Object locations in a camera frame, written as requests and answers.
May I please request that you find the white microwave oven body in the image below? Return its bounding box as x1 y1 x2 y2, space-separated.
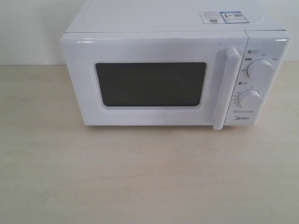
64 0 290 126

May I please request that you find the lower white timer knob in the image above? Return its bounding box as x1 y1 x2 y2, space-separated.
238 89 262 109

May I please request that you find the upper white power knob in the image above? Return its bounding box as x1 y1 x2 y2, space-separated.
247 59 274 80

